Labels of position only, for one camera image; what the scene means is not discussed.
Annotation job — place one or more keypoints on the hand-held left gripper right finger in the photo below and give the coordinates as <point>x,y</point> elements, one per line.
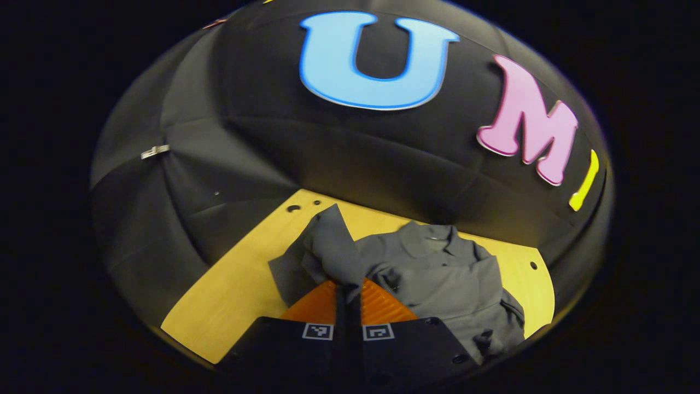
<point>404,350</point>

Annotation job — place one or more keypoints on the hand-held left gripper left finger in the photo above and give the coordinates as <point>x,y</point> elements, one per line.
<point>295,350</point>

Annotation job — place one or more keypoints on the grey long-sleeved shirt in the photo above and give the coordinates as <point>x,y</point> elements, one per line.
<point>437,273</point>

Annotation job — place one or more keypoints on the black backdrop cloth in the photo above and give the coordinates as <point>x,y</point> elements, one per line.
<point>246,137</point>

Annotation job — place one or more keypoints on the silver backdrop clip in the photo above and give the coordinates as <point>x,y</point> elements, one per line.
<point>155,151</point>

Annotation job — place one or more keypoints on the red backdrop clip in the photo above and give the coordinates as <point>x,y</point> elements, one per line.
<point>214,23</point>

